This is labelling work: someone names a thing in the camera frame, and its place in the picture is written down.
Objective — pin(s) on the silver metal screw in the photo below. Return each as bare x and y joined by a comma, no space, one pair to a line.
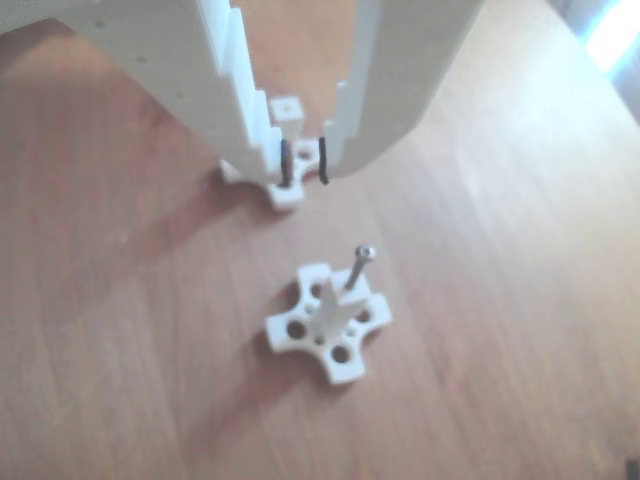
356,272

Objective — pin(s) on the white cross-base post stand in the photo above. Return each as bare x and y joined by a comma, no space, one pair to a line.
345,362
287,197

